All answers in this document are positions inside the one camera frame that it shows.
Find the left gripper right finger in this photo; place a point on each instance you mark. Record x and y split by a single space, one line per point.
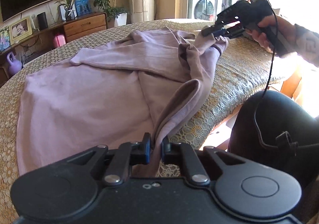
184 156

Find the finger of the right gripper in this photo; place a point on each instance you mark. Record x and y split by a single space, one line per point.
216 31
234 32

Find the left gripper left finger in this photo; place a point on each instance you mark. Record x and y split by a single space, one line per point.
121 160

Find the lilac sweatshirt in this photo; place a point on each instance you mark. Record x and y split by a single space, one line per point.
150 81

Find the person's right hand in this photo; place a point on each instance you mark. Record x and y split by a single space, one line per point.
286 29

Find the gold lace tablecloth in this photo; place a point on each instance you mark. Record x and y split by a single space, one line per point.
242 70

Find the person's dark trousers leg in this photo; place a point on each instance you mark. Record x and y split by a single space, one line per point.
273 130

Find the blue painting canvas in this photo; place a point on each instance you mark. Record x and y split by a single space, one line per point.
83 7

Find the pink small case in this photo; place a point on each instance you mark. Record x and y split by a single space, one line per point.
59 40

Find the small green vase plant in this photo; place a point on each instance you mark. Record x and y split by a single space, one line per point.
69 8

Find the purple kettlebell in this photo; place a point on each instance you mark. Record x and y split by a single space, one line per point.
14 64

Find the long wooden TV cabinet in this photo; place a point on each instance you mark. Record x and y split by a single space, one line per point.
72 30

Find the black cylindrical speaker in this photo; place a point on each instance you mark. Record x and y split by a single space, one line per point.
42 21

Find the gold framed photo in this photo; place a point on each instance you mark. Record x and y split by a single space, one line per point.
20 30

